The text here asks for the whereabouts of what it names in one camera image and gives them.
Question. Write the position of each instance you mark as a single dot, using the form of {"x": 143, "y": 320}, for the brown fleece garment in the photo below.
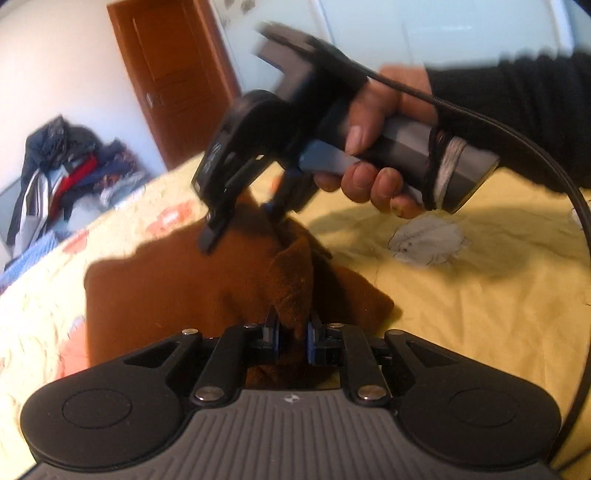
{"x": 184, "y": 286}

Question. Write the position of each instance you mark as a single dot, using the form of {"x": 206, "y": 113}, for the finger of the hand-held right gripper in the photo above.
{"x": 216, "y": 230}
{"x": 293, "y": 194}

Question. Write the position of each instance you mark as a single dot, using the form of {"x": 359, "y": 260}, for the blue bed sheet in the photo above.
{"x": 27, "y": 258}

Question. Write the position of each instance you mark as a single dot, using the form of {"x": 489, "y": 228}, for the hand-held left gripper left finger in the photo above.
{"x": 273, "y": 341}

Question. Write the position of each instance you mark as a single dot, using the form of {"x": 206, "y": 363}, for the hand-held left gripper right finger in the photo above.
{"x": 311, "y": 344}

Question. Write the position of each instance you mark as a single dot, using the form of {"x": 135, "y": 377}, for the pile of dark clothes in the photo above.
{"x": 69, "y": 170}

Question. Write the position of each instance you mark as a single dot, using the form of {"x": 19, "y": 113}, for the brown wooden door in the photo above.
{"x": 180, "y": 78}

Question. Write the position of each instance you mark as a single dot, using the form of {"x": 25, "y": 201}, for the grey board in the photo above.
{"x": 10, "y": 207}

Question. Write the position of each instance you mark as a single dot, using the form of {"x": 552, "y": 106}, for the yellow printed blanket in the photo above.
{"x": 461, "y": 314}

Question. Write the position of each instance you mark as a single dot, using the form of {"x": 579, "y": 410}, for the person's right hand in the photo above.
{"x": 374, "y": 184}

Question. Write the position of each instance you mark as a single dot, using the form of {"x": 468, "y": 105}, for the pale blue wardrobe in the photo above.
{"x": 415, "y": 27}

